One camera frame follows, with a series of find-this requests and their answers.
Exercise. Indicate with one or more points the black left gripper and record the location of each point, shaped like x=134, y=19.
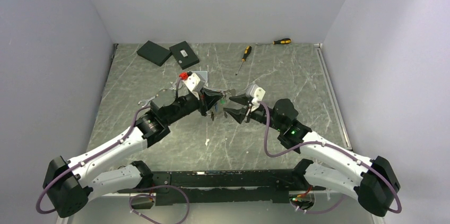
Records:
x=208, y=98

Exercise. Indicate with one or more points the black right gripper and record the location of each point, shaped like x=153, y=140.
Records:
x=238, y=114

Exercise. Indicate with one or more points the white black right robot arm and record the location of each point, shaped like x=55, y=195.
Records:
x=371, y=182

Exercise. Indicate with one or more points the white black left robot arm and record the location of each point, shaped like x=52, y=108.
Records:
x=70, y=184

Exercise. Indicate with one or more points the black box with label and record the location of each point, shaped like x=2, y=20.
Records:
x=184, y=55

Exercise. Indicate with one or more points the black yellow screwdriver near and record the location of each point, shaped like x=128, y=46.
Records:
x=247, y=52

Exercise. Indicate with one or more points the black yellow screwdriver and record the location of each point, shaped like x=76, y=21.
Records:
x=247, y=52
x=283, y=41

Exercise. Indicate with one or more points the silver left wrench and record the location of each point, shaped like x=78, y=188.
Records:
x=145, y=102

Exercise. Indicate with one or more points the black flat box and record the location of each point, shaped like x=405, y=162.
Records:
x=154, y=53

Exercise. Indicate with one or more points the black yellow screwdriver far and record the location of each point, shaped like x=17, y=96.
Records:
x=283, y=41

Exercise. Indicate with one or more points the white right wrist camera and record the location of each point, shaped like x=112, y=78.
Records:
x=255, y=94

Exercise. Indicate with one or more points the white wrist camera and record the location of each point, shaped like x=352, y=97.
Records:
x=194, y=82
x=255, y=94

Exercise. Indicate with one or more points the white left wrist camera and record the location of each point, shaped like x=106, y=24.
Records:
x=194, y=82

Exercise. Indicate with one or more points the white network switch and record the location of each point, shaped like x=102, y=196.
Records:
x=203, y=75

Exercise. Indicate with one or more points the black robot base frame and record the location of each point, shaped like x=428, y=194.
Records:
x=274, y=185

